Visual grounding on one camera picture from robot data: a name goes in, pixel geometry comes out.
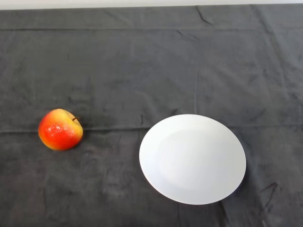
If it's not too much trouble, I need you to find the red and yellow apple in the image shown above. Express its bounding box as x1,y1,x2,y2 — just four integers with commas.
38,108,84,151

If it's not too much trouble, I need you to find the white round plate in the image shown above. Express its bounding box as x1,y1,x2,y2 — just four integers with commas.
139,113,247,206

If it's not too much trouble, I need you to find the black table cloth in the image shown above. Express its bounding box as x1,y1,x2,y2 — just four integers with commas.
0,3,303,227

